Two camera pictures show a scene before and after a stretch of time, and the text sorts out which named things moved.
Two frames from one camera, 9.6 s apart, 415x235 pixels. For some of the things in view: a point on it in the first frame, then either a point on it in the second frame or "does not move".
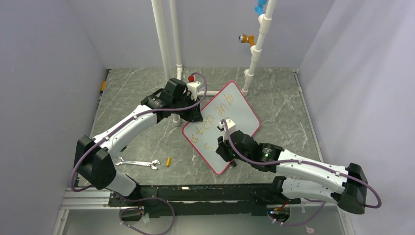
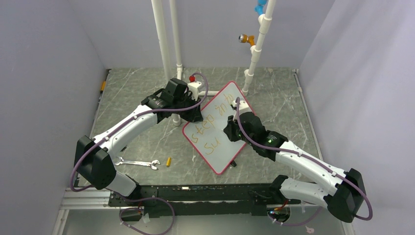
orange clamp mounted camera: (244, 38) does not move
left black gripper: (195, 115) does not move
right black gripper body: (228, 153) to (235, 132)
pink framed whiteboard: (231, 104) does not move
